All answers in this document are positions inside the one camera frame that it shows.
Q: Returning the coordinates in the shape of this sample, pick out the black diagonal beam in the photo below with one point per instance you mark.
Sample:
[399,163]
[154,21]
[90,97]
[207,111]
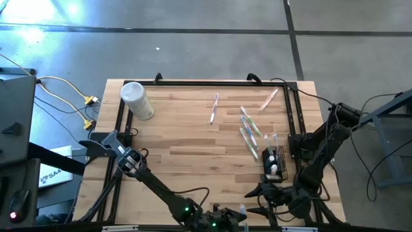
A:
[54,158]

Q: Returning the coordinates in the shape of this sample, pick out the black aluminium table frame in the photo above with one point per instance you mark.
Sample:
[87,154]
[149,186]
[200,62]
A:
[209,83]

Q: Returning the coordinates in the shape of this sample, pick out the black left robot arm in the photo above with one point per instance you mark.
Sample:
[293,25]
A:
[157,190]

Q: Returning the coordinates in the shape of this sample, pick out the pink toothbrush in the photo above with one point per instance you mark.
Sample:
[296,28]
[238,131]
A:
[214,108]

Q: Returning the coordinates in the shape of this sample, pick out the black computer case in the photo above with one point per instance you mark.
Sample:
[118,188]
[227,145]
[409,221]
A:
[16,112]

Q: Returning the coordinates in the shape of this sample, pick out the black computer mouse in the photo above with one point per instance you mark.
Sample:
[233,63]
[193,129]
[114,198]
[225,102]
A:
[18,203]

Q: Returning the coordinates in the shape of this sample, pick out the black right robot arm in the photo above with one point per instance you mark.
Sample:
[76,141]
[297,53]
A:
[325,145]

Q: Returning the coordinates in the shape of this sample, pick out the grey blue metal stand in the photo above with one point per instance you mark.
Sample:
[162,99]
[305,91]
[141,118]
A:
[386,107]

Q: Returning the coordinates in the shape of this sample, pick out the blue toothbrush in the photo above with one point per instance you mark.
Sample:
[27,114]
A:
[275,143]
[249,131]

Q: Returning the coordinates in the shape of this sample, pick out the white printed box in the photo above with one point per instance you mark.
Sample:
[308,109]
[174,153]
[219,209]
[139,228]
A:
[54,170]

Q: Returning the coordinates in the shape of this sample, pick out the white wipes canister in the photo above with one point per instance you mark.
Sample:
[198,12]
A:
[136,100]

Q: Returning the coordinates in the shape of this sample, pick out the white edge bracket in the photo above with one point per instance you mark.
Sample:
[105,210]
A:
[299,229]
[119,228]

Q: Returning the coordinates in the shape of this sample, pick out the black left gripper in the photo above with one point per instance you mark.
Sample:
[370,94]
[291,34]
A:
[212,222]

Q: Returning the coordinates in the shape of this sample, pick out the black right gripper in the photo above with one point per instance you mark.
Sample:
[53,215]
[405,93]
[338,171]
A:
[281,198]

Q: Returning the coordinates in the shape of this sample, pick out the black desk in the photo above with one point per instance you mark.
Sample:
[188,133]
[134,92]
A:
[32,193]

